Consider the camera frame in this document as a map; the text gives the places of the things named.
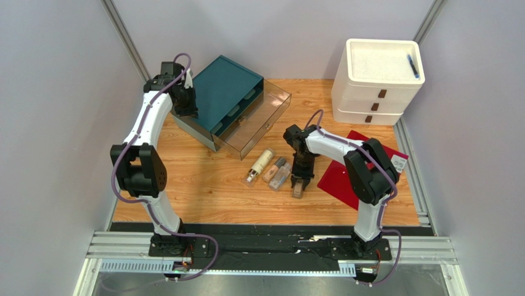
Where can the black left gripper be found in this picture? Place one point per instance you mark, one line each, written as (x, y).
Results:
(192, 110)

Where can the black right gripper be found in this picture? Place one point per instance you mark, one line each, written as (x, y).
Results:
(302, 177)

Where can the beige foundation bottle black cap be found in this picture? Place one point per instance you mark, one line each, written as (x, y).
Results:
(298, 189)

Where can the clear drawer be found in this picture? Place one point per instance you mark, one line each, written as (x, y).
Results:
(244, 126)

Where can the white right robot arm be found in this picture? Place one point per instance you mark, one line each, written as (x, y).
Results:
(372, 175)

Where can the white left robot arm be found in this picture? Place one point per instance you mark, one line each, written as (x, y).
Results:
(139, 175)

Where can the clear glass foundation bottle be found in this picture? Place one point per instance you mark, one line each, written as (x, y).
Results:
(280, 177)

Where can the beige tube grey cap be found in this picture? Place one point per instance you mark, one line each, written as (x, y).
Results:
(272, 171)

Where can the teal drawer organizer box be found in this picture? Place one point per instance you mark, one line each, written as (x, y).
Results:
(224, 90)

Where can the cream white pump bottle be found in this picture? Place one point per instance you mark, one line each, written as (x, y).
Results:
(259, 165)

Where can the white three-drawer cabinet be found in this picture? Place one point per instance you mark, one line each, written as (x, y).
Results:
(374, 83)

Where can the blue pen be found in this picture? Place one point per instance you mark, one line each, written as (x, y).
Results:
(413, 66)

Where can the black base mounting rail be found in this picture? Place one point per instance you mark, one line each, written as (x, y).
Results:
(259, 247)

